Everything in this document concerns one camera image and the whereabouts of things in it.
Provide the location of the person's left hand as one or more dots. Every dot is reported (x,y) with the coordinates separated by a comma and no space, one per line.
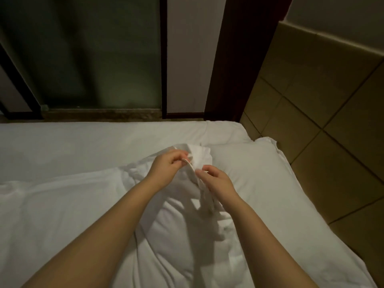
(165,169)

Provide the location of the person's right hand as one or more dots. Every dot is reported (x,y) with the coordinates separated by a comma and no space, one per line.
(221,184)

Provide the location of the white pillow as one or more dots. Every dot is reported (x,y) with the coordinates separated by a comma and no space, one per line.
(270,177)

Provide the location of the white duvet cover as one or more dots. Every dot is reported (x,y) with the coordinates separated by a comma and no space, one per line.
(180,237)

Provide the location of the white bed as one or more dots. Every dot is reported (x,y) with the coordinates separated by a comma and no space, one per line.
(90,141)

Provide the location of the person's left forearm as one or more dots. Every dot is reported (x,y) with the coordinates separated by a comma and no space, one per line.
(96,243)

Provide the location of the person's right forearm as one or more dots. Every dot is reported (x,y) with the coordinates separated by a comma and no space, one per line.
(270,249)

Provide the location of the tan padded headboard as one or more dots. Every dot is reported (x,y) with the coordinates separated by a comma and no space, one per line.
(324,105)

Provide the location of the dark wooden wall panel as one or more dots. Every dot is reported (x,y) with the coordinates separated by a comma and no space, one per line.
(246,51)

